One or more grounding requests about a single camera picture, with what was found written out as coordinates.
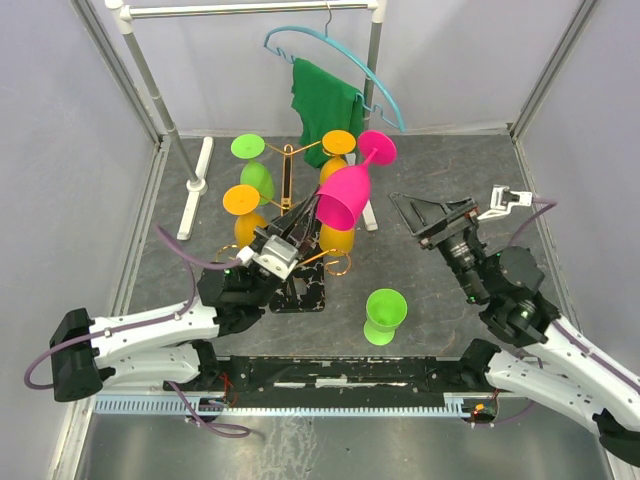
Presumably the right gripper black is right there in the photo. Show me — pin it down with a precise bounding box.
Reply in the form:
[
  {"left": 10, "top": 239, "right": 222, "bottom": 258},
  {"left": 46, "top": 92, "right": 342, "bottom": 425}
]
[{"left": 386, "top": 191, "right": 489, "bottom": 303}]

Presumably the orange wine glass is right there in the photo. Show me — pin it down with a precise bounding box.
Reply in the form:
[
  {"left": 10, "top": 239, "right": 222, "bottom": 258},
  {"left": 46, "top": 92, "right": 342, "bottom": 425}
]
[
  {"left": 319, "top": 224, "right": 355, "bottom": 256},
  {"left": 223, "top": 184, "right": 267, "bottom": 248},
  {"left": 319, "top": 130, "right": 356, "bottom": 185}
]

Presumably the pink wine glass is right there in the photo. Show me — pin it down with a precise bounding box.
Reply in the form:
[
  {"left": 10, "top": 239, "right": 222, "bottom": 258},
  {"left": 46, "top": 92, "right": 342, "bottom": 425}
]
[{"left": 316, "top": 130, "right": 397, "bottom": 231}]

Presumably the gold wine glass rack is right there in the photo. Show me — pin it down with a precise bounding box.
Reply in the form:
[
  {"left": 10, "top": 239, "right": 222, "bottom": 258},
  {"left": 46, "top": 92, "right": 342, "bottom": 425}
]
[{"left": 221, "top": 142, "right": 351, "bottom": 313}]

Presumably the lime green wine glass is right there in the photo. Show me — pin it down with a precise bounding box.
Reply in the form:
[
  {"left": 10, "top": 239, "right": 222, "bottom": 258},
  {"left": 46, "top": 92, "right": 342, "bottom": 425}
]
[{"left": 231, "top": 133, "right": 275, "bottom": 204}]

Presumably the silver white clothes rail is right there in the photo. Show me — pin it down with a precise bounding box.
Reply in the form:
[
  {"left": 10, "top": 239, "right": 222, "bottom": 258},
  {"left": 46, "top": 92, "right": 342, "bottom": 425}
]
[{"left": 105, "top": 1, "right": 405, "bottom": 241}]

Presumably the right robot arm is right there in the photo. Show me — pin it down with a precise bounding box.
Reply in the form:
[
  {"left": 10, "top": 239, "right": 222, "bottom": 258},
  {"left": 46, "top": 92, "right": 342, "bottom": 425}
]
[{"left": 389, "top": 186, "right": 639, "bottom": 466}]

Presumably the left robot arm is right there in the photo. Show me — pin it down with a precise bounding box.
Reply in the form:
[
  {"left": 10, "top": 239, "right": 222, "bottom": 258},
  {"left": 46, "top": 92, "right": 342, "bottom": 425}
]
[{"left": 50, "top": 195, "right": 318, "bottom": 402}]

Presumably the green cloth on hanger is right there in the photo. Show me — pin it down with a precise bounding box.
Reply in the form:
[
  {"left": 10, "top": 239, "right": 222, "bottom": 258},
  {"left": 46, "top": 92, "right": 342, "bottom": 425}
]
[{"left": 291, "top": 58, "right": 364, "bottom": 145}]

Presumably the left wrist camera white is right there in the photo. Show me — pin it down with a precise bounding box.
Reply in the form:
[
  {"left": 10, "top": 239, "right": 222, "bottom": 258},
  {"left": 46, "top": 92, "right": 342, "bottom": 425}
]
[{"left": 236, "top": 235, "right": 299, "bottom": 280}]

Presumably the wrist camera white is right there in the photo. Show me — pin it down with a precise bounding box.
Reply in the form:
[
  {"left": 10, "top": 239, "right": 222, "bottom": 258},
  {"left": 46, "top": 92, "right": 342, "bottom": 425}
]
[
  {"left": 478, "top": 185, "right": 533, "bottom": 222},
  {"left": 236, "top": 235, "right": 299, "bottom": 280}
]

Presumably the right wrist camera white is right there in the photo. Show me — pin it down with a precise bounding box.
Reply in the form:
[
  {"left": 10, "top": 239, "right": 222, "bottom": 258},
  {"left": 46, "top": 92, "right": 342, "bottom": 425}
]
[{"left": 478, "top": 185, "right": 533, "bottom": 222}]

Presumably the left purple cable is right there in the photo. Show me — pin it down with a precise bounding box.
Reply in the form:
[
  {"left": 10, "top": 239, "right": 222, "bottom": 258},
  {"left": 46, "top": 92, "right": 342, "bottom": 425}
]
[{"left": 24, "top": 224, "right": 251, "bottom": 439}]

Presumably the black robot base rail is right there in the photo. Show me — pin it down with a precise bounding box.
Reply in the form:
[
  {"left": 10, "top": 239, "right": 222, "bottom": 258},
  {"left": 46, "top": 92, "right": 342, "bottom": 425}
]
[{"left": 179, "top": 356, "right": 495, "bottom": 411}]

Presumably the teal wire clothes hanger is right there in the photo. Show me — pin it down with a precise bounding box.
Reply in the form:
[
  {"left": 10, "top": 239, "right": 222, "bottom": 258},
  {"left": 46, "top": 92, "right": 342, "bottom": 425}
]
[{"left": 263, "top": 2, "right": 406, "bottom": 134}]

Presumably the light blue cable duct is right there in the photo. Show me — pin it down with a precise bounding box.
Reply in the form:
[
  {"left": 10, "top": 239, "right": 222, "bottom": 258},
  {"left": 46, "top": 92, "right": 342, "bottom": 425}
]
[{"left": 94, "top": 390, "right": 475, "bottom": 419}]

